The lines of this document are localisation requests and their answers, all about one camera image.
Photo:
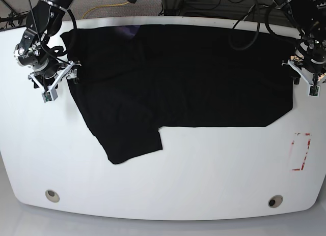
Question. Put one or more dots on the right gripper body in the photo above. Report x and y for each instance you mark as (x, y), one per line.
(47, 73)

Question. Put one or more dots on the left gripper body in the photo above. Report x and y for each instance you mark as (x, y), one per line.
(313, 63)

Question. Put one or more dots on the black T-shirt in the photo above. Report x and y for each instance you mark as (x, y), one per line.
(128, 87)

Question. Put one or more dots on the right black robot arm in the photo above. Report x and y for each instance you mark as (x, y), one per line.
(44, 21)

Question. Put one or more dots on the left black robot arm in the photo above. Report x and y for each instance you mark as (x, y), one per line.
(308, 18)

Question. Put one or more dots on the red tape rectangle marking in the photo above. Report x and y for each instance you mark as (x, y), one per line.
(299, 151)

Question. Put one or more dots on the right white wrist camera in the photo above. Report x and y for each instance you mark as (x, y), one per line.
(50, 93)

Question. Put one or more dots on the left table cable grommet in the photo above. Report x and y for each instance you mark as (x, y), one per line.
(52, 196)

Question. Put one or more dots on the table cable grommet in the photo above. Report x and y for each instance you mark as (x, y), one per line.
(275, 201)
(52, 196)

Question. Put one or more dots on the right table cable grommet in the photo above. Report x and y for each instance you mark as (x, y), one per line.
(275, 201)

